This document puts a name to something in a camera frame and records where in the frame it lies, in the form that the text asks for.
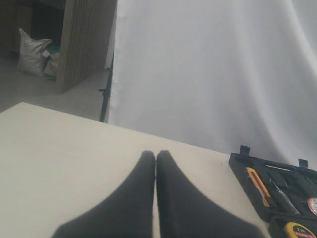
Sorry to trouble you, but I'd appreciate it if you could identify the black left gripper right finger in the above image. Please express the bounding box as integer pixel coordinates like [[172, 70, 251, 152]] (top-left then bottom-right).
[[156, 150, 263, 238]]

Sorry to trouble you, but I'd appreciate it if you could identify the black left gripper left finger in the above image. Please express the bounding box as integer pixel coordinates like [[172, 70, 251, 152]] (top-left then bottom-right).
[[53, 151, 155, 238]]

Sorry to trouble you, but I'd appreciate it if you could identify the black electrical tape roll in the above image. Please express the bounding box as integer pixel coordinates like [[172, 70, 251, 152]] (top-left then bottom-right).
[[307, 197, 317, 216]]

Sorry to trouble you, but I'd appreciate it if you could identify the black plastic tool case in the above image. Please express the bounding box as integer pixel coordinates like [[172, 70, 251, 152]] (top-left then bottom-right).
[[229, 145, 317, 238]]

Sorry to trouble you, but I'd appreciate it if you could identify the orange utility knife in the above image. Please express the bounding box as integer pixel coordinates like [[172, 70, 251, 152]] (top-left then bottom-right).
[[246, 167, 276, 208]]

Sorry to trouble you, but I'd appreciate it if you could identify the yellow tape measure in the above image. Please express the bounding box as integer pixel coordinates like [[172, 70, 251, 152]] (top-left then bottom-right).
[[284, 222, 316, 238]]

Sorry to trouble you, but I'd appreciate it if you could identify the black backdrop stand pole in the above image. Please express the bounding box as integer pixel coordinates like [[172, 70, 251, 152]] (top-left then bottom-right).
[[99, 59, 114, 122]]

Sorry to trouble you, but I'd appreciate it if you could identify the white backdrop curtain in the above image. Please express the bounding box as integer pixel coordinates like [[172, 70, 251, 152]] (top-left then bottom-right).
[[108, 0, 317, 169]]

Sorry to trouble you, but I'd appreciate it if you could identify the green white bag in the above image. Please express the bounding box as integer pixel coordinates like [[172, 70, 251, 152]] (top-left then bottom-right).
[[44, 46, 60, 80]]

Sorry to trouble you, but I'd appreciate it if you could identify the grey woven sack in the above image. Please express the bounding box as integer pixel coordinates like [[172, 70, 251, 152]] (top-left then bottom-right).
[[17, 28, 52, 76]]

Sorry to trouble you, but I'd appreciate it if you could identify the wooden slatted partition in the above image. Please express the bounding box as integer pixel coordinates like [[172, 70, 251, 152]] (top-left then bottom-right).
[[56, 0, 117, 93]]

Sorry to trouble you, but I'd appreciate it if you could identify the clear handle tester screwdriver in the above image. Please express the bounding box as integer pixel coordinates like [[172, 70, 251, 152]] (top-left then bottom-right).
[[270, 179, 301, 215]]

